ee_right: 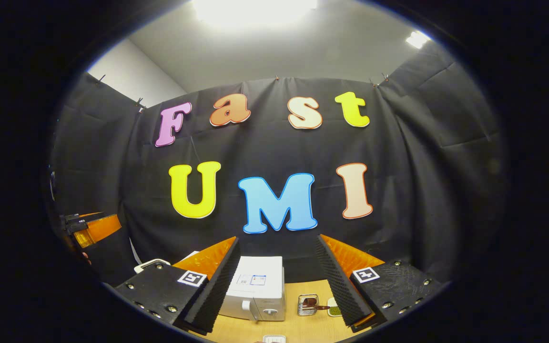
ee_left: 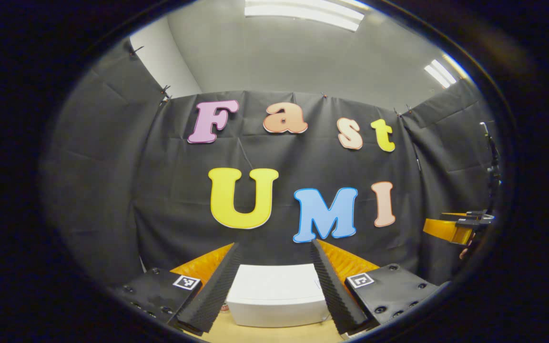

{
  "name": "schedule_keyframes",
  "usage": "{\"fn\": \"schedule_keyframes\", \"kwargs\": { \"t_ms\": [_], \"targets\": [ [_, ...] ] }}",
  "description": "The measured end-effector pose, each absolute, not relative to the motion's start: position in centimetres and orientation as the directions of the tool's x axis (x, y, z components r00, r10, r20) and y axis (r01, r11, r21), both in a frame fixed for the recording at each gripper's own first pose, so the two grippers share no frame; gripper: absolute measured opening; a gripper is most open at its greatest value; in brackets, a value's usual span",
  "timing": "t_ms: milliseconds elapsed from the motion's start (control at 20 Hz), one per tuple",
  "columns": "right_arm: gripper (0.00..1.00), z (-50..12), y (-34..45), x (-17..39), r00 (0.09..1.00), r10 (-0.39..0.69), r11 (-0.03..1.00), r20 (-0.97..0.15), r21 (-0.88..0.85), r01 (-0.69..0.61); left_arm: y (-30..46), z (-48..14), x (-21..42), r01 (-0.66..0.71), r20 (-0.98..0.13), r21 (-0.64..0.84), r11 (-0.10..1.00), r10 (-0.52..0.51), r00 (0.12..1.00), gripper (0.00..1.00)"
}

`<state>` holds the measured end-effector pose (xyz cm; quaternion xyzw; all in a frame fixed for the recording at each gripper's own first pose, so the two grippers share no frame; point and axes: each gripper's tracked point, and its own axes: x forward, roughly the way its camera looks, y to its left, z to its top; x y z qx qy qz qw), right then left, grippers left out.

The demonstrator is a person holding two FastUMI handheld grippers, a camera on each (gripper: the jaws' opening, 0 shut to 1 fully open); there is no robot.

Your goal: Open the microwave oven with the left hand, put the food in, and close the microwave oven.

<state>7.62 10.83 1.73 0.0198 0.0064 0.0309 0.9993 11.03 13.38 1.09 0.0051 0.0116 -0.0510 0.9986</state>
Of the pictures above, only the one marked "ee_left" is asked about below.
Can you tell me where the large ceiling light panel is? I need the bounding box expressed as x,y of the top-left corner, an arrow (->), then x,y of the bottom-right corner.
244,0 -> 366,32

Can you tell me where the white microwave oven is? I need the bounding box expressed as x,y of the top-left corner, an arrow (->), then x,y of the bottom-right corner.
226,263 -> 331,328

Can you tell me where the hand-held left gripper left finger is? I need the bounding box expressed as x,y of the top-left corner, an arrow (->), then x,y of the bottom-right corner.
112,242 -> 242,336

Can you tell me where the black thin stand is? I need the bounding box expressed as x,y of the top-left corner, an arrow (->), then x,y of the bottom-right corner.
478,121 -> 502,211

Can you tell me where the small ceiling light panel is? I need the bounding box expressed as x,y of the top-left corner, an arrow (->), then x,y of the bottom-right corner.
424,58 -> 458,89

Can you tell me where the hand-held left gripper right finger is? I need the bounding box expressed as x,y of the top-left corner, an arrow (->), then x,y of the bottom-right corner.
310,239 -> 443,335

